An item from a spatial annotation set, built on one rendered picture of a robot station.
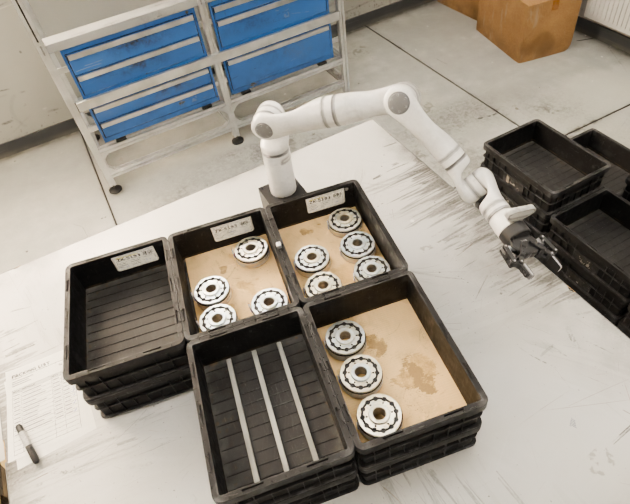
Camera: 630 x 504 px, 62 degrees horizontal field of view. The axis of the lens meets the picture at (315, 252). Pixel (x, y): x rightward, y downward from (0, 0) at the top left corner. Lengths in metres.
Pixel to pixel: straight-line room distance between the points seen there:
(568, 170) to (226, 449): 1.78
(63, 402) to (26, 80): 2.73
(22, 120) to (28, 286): 2.26
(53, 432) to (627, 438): 1.46
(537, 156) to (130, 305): 1.76
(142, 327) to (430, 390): 0.79
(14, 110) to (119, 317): 2.71
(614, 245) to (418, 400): 1.27
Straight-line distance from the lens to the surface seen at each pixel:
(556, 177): 2.40
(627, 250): 2.33
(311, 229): 1.64
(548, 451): 1.43
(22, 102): 4.11
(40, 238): 3.41
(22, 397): 1.77
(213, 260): 1.63
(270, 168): 1.74
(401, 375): 1.32
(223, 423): 1.32
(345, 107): 1.53
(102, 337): 1.58
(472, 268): 1.70
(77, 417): 1.64
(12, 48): 3.97
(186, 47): 3.19
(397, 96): 1.47
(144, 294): 1.62
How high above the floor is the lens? 1.99
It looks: 47 degrees down
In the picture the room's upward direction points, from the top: 10 degrees counter-clockwise
